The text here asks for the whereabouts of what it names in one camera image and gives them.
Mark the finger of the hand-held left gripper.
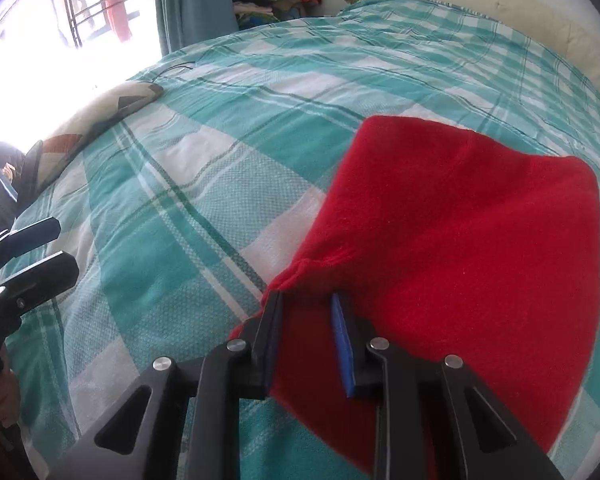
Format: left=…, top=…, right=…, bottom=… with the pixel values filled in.
left=0, top=217, right=62, bottom=268
left=0, top=251, right=80, bottom=322

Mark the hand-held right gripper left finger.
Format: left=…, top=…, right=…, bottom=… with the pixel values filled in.
left=50, top=287, right=286, bottom=480

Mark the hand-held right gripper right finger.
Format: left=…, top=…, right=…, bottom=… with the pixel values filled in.
left=330, top=292, right=566, bottom=480

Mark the red sweater with white print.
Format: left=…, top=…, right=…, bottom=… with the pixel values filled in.
left=227, top=115, right=600, bottom=480

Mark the person's left hand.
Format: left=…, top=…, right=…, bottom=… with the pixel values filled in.
left=0, top=369, right=22, bottom=427

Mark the patterned cream pillow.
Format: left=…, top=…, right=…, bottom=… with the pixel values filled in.
left=27, top=81, right=165, bottom=193

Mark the teal plaid blanket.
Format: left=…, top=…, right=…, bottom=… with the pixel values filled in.
left=0, top=0, right=600, bottom=480

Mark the metal window railing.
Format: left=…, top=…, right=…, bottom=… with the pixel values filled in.
left=45, top=0, right=156, bottom=48

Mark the red hanging garment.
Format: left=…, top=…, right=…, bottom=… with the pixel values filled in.
left=102, top=0, right=133, bottom=43

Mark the blue curtain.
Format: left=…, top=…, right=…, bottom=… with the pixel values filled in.
left=152, top=0, right=241, bottom=56

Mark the cream padded headboard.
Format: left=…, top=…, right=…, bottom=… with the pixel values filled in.
left=362, top=0, right=600, bottom=128

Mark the thin black cord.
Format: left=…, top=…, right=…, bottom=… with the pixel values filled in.
left=155, top=61, right=196, bottom=78

